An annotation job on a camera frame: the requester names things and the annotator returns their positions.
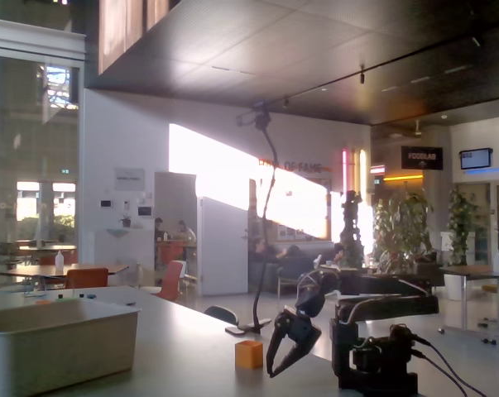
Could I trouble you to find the white plant pot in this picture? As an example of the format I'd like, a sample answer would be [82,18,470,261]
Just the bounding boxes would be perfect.
[444,273,465,302]

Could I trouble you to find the dark climbing plant column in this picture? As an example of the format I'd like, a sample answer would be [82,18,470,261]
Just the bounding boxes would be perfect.
[338,189,365,270]

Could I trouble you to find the large leafy plant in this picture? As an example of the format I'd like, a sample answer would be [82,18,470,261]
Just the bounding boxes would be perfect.
[372,190,435,276]

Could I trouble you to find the dark sofa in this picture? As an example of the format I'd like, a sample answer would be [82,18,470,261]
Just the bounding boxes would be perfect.
[248,246,321,297]

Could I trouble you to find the black gooseneck clamp mount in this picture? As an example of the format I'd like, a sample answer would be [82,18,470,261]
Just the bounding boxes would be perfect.
[225,109,280,336]

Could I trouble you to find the white wall poster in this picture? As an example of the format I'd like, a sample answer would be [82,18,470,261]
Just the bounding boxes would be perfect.
[113,166,146,193]

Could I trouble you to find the wooden cafe table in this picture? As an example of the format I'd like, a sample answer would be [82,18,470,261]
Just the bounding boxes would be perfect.
[0,263,130,290]

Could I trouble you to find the pale neon tube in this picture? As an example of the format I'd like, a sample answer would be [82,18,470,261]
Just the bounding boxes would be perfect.
[358,148,367,204]

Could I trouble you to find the wall monitor screen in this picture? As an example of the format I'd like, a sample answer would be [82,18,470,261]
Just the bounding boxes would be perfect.
[458,147,494,171]

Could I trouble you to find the dark table metal legs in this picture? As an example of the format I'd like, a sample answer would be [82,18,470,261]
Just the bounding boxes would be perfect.
[438,265,499,334]

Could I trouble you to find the seated person light top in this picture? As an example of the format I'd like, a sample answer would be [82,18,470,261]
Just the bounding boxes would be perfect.
[175,219,197,242]

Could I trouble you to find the white open door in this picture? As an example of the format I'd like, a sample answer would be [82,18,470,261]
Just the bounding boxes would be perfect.
[197,195,250,297]

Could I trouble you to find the tall leafy plant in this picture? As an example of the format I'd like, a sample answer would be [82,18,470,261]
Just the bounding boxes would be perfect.
[446,186,484,266]

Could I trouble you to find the black cable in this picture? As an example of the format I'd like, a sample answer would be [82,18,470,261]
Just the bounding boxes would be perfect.
[410,334,488,397]
[410,349,469,397]

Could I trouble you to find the black foodlab sign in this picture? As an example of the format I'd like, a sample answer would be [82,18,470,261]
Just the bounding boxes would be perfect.
[401,145,444,171]

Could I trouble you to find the teal perforated chair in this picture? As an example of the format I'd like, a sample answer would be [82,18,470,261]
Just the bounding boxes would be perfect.
[203,304,238,326]

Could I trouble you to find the white plastic bin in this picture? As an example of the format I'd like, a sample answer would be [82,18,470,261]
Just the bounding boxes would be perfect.
[0,298,142,397]

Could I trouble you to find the red chair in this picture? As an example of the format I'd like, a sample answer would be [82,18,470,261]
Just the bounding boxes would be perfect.
[155,260,185,302]

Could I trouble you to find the orange cube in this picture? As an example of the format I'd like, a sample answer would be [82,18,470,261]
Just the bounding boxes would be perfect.
[234,340,264,370]

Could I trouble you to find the person lounging in dark clothes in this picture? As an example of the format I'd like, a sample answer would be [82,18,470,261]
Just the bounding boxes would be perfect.
[252,237,302,261]

